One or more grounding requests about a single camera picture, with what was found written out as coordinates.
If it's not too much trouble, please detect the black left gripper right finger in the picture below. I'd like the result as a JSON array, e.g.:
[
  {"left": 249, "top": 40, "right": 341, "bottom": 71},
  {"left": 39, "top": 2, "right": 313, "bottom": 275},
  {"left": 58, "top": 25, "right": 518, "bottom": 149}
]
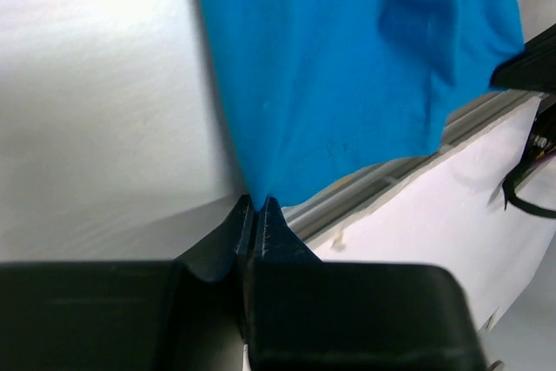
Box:
[{"left": 254, "top": 198, "right": 321, "bottom": 263}]

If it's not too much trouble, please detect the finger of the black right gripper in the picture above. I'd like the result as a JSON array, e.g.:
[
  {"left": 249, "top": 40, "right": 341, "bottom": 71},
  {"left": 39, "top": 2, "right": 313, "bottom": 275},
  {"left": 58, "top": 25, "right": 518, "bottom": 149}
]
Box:
[{"left": 490, "top": 25, "right": 556, "bottom": 92}]

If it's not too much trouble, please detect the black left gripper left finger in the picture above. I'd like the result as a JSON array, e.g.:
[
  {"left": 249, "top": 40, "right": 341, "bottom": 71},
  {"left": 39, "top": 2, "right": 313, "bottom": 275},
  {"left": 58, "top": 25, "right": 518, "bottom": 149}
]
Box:
[{"left": 175, "top": 195, "right": 255, "bottom": 282}]

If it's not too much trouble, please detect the blue t-shirt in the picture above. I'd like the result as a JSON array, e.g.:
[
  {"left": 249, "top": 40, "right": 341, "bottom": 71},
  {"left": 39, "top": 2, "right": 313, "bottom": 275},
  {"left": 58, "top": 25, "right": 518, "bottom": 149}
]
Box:
[{"left": 200, "top": 0, "right": 524, "bottom": 208}]

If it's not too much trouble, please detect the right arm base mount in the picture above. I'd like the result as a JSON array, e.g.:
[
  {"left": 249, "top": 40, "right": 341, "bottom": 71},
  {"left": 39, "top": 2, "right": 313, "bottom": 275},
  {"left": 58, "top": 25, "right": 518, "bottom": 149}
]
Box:
[{"left": 501, "top": 103, "right": 555, "bottom": 219}]

